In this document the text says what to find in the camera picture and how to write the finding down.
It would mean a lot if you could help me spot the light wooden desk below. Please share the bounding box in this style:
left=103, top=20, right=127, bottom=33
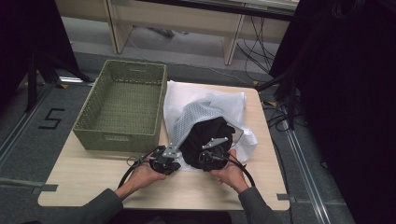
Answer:
left=55, top=0, right=301, bottom=66

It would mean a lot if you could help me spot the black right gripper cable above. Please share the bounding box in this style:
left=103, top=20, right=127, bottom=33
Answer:
left=222, top=155, right=257, bottom=189

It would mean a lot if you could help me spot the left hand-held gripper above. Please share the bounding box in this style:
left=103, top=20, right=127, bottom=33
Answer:
left=148, top=143, right=183, bottom=176

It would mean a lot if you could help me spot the black metal stand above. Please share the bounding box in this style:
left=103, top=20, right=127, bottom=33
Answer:
left=255, top=71, right=310, bottom=132
left=25, top=51, right=95, bottom=114

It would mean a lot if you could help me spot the green woven basket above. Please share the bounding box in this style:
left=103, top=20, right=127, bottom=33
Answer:
left=72, top=59, right=168, bottom=154

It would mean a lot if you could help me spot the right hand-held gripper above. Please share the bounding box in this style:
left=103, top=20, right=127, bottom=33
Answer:
left=198, top=136, right=232, bottom=173

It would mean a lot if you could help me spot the black curtain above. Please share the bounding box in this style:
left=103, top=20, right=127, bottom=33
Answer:
left=269, top=0, right=396, bottom=224
left=0, top=0, right=94, bottom=116

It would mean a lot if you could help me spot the white mesh laundry bag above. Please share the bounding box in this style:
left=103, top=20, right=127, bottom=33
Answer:
left=163, top=79, right=259, bottom=173

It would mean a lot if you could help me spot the person's right hand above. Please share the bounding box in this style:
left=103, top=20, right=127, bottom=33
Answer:
left=208, top=148, right=250, bottom=195

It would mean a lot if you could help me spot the person's left hand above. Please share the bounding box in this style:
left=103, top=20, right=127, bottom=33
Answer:
left=120, top=161, right=168, bottom=196

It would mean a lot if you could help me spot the black cloth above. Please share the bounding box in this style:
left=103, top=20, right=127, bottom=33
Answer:
left=179, top=116, right=236, bottom=171

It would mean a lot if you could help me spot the person's dark lap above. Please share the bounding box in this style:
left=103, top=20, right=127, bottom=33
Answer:
left=108, top=209, right=236, bottom=224

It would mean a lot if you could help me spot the bundle of black floor cables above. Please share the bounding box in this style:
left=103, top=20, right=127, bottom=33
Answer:
left=235, top=15, right=283, bottom=76

